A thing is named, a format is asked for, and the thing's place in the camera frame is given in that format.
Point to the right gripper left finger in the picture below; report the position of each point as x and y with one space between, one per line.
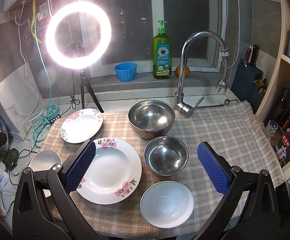
43 208

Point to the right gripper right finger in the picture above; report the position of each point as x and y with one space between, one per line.
248 208

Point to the white plate gold leaf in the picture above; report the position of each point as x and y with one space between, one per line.
44 160

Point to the large pink floral plate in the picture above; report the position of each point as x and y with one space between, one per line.
114 173

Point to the white pale blue bowl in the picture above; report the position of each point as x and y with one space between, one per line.
167 204

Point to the small pink floral plate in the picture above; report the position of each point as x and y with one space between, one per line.
81 125

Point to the small steel red bowl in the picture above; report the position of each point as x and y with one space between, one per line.
165 156

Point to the large steel bowl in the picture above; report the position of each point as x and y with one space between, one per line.
151 118

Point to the black power strip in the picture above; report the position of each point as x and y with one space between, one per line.
54 119

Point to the red black box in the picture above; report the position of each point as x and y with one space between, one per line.
282 147

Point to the small drinking glass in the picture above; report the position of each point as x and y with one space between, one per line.
271 128

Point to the checkered beige table cloth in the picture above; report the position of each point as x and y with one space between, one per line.
232 131

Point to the dark bottle on shelf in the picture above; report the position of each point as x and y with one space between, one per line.
281 105

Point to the black tripod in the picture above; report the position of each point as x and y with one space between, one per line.
85 84

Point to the dark blue knife block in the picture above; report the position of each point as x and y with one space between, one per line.
249 84

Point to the blue silicone cup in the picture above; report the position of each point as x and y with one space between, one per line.
126 71

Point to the green dish soap bottle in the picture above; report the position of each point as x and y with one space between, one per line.
162 56

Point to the black clamp mount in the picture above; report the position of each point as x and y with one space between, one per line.
10 158

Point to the ring light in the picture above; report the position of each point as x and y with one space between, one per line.
78 35

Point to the faucet spray hose head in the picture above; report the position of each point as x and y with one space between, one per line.
221 85

